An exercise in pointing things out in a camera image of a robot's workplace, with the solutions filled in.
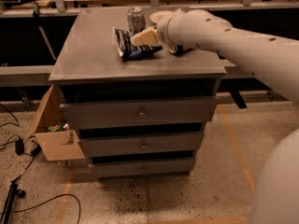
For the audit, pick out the black power adapter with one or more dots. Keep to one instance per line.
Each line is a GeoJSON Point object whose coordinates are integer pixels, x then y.
{"type": "Point", "coordinates": [19, 147]}

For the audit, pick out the blue pepsi can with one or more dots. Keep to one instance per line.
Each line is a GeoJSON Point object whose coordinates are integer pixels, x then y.
{"type": "Point", "coordinates": [178, 49]}

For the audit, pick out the grey drawer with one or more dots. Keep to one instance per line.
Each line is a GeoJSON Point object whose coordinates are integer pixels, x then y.
{"type": "Point", "coordinates": [133, 168]}
{"type": "Point", "coordinates": [111, 114]}
{"type": "Point", "coordinates": [140, 144]}

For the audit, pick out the bottom grey drawer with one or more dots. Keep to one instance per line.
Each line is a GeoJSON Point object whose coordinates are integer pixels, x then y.
{"type": "Point", "coordinates": [133, 168]}

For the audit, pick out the blue chip bag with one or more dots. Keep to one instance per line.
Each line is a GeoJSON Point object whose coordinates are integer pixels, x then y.
{"type": "Point", "coordinates": [129, 52]}

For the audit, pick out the top grey drawer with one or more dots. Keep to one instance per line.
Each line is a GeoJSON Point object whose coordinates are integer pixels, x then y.
{"type": "Point", "coordinates": [111, 114]}

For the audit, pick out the black stand base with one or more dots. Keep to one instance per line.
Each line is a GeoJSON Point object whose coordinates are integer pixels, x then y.
{"type": "Point", "coordinates": [13, 192]}

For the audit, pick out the white bowl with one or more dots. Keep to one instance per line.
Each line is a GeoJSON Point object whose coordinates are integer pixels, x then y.
{"type": "Point", "coordinates": [155, 17]}

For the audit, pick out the open cardboard box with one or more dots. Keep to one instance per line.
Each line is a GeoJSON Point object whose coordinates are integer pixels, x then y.
{"type": "Point", "coordinates": [58, 142]}

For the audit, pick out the silver 7up can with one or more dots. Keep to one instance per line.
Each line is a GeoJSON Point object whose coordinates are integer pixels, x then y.
{"type": "Point", "coordinates": [136, 20]}

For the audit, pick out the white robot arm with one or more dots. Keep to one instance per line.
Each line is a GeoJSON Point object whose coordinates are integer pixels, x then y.
{"type": "Point", "coordinates": [273, 60]}

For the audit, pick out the middle grey drawer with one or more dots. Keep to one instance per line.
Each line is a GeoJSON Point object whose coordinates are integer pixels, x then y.
{"type": "Point", "coordinates": [140, 144]}

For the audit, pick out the grey drawer cabinet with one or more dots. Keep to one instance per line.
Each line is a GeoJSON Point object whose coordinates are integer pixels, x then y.
{"type": "Point", "coordinates": [89, 69]}

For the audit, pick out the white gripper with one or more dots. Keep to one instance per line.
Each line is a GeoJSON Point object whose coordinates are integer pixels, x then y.
{"type": "Point", "coordinates": [163, 32]}

